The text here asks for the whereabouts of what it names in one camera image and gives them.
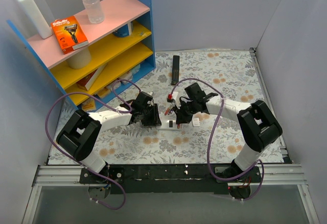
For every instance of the red white remote control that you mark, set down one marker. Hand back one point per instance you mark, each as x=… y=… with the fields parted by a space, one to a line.
x=168 y=125

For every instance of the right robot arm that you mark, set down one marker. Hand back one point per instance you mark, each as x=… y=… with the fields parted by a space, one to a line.
x=259 y=126

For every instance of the white battery cover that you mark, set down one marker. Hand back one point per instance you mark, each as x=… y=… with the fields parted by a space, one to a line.
x=196 y=122

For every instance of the white packets on shelf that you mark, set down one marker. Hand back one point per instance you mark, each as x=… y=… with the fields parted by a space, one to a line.
x=127 y=76

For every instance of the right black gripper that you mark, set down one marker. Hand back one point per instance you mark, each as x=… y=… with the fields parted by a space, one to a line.
x=181 y=114

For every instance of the blue shelf unit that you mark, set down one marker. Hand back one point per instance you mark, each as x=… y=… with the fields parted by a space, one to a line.
x=120 y=54

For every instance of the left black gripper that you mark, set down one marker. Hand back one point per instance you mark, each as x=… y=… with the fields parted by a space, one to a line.
x=155 y=115

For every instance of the long black box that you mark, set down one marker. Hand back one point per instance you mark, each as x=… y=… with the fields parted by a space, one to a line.
x=175 y=70

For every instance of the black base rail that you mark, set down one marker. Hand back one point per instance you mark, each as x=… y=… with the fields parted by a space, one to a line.
x=162 y=178

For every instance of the yellow packet on shelf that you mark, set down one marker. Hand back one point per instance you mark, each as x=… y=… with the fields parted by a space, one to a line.
x=89 y=105

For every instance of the clear plastic water bottle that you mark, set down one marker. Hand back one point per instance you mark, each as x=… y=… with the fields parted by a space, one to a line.
x=90 y=2

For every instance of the orange razor box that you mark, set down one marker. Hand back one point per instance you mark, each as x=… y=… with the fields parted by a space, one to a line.
x=69 y=34

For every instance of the cream cylinder container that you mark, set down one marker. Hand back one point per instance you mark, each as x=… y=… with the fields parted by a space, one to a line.
x=79 y=60

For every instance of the red white book box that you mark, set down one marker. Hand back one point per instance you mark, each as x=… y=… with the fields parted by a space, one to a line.
x=86 y=82

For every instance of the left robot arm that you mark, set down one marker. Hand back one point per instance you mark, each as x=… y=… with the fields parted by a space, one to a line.
x=80 y=133

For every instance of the white bottle black cap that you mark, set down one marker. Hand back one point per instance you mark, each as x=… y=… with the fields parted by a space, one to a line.
x=33 y=13

